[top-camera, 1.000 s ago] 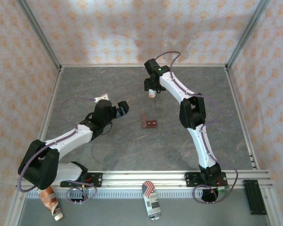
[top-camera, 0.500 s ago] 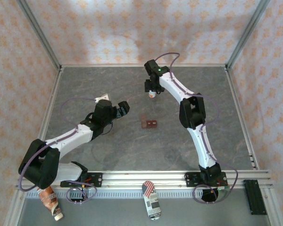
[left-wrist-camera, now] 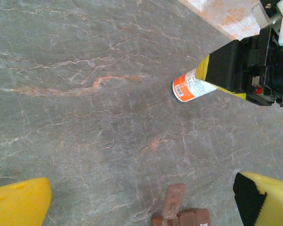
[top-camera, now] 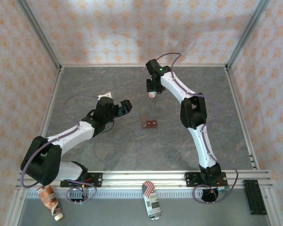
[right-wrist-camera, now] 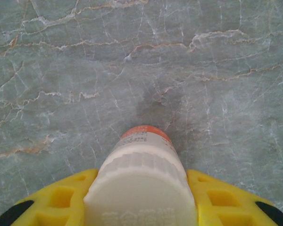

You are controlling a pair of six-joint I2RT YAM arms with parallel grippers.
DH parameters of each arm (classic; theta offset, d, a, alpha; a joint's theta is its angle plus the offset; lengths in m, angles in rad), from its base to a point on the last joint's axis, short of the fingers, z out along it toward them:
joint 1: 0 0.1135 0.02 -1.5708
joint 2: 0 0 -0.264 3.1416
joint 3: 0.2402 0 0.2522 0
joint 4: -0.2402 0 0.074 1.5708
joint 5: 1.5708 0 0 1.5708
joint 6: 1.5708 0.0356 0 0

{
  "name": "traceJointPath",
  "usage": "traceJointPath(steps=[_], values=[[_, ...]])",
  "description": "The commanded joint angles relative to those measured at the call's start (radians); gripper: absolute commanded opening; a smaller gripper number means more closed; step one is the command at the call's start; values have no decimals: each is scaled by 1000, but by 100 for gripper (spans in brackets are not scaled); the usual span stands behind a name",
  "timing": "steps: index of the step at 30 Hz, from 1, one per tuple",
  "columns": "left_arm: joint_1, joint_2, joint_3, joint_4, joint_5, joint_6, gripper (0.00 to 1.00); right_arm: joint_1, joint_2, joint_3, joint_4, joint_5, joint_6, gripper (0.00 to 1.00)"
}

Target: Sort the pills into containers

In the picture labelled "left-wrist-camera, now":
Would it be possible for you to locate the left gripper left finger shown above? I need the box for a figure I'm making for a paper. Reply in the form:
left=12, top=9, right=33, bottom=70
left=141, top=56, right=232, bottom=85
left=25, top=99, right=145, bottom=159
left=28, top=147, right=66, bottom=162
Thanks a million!
left=0, top=177, right=53, bottom=226

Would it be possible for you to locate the orange patterned white curtain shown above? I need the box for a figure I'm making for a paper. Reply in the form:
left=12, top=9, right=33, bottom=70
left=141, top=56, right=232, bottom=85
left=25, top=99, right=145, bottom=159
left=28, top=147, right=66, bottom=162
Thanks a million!
left=178, top=0, right=283, bottom=144

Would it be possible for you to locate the orange white pill bottle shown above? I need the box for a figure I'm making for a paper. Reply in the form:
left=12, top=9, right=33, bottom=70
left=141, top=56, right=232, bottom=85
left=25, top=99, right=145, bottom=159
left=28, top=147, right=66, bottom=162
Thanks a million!
left=171, top=67, right=219, bottom=103

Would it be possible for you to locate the brown weekly pill organizer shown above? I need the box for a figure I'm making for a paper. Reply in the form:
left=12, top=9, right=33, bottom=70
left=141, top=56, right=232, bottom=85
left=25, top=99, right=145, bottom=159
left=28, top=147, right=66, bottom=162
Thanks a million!
left=151, top=183, right=212, bottom=226

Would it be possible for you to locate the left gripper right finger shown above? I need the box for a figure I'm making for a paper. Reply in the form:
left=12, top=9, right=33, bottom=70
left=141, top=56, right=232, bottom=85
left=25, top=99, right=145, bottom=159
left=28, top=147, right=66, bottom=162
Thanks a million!
left=233, top=171, right=283, bottom=226

